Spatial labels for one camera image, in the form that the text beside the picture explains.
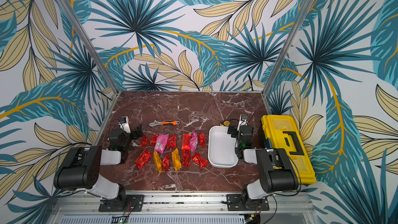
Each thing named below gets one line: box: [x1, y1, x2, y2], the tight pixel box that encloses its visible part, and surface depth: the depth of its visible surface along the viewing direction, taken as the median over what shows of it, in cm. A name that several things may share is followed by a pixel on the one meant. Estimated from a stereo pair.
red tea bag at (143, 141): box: [140, 133, 148, 147], surface depth 93 cm
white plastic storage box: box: [207, 125, 239, 169], surface depth 94 cm
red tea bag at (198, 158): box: [191, 152, 209, 169], surface depth 87 cm
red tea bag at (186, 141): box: [181, 133, 192, 150], surface depth 94 cm
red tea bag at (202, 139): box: [198, 131, 206, 149], surface depth 94 cm
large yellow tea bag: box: [171, 148, 182, 172], surface depth 84 cm
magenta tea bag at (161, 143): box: [154, 133, 169, 154], surface depth 92 cm
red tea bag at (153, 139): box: [149, 133, 159, 147], surface depth 94 cm
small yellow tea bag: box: [153, 150, 163, 174], surface depth 83 cm
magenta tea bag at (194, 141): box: [189, 130, 199, 153], surface depth 91 cm
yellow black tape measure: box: [219, 119, 231, 127], surface depth 102 cm
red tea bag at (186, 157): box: [181, 149, 192, 166], surface depth 87 cm
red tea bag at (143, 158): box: [134, 149, 152, 170], surface depth 87 cm
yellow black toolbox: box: [260, 115, 317, 185], surface depth 81 cm
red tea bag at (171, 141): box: [166, 134, 177, 149], surface depth 92 cm
